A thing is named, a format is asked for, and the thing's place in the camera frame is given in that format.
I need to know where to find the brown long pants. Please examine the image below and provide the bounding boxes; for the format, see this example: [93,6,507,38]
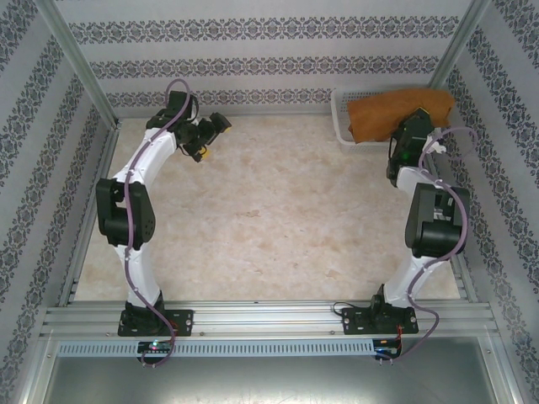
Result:
[346,88,456,145]

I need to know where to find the grey slotted cable duct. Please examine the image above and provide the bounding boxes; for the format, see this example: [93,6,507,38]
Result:
[56,339,376,358]

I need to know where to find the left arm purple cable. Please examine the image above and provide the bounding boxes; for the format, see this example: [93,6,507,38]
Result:
[124,78,179,369]

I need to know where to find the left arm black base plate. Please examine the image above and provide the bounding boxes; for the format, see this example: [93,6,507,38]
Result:
[117,309,195,338]

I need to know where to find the aluminium profile frame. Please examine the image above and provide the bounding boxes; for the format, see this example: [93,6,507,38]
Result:
[23,0,526,404]

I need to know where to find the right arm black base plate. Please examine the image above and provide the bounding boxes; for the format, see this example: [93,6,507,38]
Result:
[341,306,418,337]

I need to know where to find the white plastic mesh basket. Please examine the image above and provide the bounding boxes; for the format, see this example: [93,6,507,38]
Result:
[330,88,443,154]

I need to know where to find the grey sheet metal panel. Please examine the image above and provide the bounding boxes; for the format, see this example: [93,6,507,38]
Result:
[40,336,517,404]

